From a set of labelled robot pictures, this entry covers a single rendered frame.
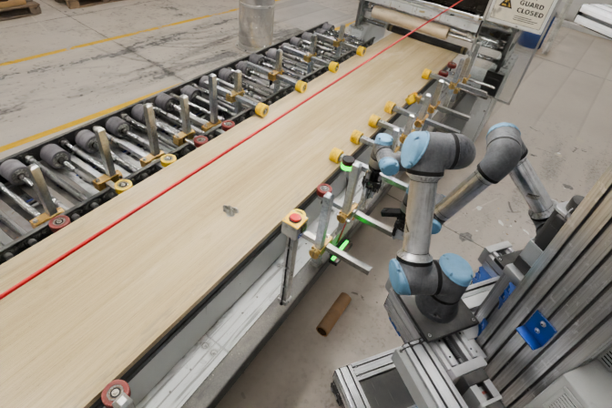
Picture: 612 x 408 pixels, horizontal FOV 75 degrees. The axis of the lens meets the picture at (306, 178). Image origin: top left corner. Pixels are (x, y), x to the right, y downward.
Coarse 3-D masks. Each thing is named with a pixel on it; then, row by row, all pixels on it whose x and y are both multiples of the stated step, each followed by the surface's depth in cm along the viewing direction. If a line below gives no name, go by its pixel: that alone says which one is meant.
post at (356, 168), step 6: (354, 162) 182; (354, 168) 182; (360, 168) 182; (354, 174) 183; (354, 180) 185; (348, 186) 189; (354, 186) 188; (348, 192) 191; (354, 192) 193; (348, 198) 193; (348, 204) 195; (342, 210) 200; (348, 210) 198
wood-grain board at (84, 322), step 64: (384, 64) 343; (256, 128) 244; (320, 128) 252; (128, 192) 190; (192, 192) 194; (256, 192) 200; (128, 256) 162; (192, 256) 165; (0, 320) 136; (64, 320) 138; (128, 320) 141; (0, 384) 121; (64, 384) 123
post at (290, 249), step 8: (288, 240) 150; (296, 240) 150; (288, 248) 151; (296, 248) 154; (288, 256) 155; (288, 264) 158; (288, 272) 161; (288, 280) 164; (280, 288) 170; (288, 288) 168; (280, 296) 174; (288, 296) 173
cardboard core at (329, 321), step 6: (342, 294) 256; (336, 300) 254; (342, 300) 252; (348, 300) 254; (336, 306) 248; (342, 306) 250; (330, 312) 245; (336, 312) 245; (324, 318) 242; (330, 318) 242; (336, 318) 244; (324, 324) 238; (330, 324) 239; (318, 330) 241; (324, 330) 236; (330, 330) 239; (324, 336) 240
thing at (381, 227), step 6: (318, 198) 211; (336, 204) 206; (342, 204) 206; (354, 210) 203; (354, 216) 203; (360, 216) 201; (366, 216) 201; (366, 222) 200; (372, 222) 198; (378, 222) 198; (378, 228) 198; (384, 228) 196; (390, 228) 196; (390, 234) 195
